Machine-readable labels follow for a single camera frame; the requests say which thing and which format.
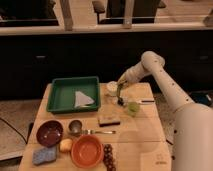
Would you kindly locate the yellow lemon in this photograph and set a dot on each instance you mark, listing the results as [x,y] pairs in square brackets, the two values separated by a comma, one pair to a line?
[65,145]

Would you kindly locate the white folded paper napkin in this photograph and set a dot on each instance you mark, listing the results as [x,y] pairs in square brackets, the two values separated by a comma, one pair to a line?
[82,99]

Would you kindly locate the dark grape bunch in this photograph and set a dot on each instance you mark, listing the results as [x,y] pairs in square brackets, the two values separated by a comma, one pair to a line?
[108,158]

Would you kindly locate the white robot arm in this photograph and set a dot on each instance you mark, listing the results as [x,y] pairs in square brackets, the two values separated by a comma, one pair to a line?
[193,131]

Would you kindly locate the yellow black sponge block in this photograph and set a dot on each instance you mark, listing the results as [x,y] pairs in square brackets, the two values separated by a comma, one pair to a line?
[108,120]

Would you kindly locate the green plastic tray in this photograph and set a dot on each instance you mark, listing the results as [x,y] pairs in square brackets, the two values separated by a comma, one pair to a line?
[62,94]

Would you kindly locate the small metal cup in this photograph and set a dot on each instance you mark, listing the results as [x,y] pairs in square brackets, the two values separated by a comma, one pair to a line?
[75,126]

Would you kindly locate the dark purple bowl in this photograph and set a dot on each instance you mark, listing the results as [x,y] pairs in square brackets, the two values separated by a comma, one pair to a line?
[50,133]

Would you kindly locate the blue sponge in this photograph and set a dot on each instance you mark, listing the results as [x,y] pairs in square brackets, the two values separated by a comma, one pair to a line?
[44,155]

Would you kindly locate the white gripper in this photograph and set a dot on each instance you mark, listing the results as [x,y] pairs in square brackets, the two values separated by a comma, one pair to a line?
[122,79]

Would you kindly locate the black white marker pen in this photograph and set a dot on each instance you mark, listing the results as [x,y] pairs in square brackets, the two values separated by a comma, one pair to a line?
[146,101]

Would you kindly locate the metal spoon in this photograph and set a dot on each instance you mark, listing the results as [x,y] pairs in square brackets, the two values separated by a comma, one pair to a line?
[97,132]

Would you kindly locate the orange bowl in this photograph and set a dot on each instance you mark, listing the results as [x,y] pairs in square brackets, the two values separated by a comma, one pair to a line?
[87,151]

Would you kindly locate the light green plastic cup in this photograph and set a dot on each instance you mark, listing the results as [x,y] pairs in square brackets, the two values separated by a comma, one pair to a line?
[133,108]

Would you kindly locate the white paper cup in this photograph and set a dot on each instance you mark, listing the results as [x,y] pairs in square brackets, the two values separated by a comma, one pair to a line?
[112,88]

